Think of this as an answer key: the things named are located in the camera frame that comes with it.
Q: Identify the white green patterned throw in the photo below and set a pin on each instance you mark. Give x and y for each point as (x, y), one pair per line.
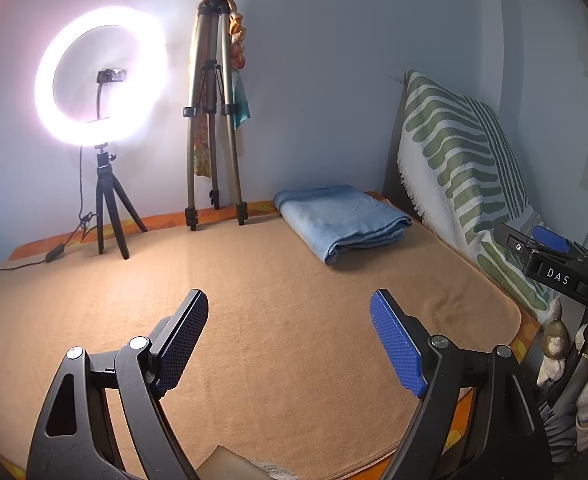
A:
(454, 150)

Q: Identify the tall metal tripod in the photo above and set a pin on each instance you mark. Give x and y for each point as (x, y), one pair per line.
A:
(231, 160)

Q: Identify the beige blanket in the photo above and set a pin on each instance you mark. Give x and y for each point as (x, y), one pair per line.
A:
(274, 310)

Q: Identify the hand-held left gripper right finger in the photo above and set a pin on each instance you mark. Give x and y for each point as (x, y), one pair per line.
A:
(399, 345)

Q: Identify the black gooseneck phone holder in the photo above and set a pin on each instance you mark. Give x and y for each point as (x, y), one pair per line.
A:
(109, 75)

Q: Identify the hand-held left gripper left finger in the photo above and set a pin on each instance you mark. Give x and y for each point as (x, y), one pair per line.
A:
(181, 345)

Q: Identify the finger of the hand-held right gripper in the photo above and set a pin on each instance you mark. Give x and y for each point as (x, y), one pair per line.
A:
(511, 240)
(551, 239)

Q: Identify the white fuzzy plush toy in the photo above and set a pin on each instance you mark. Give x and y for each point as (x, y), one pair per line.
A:
(556, 335)

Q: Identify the small black tripod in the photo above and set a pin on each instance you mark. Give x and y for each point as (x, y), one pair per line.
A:
(104, 195)

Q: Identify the striped grey white cloth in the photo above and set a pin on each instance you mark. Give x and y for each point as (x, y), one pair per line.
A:
(556, 430)

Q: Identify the pale beige pad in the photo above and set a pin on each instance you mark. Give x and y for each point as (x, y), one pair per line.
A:
(228, 465)

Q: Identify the blue denim pants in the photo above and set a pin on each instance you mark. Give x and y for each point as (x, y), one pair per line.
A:
(344, 215)

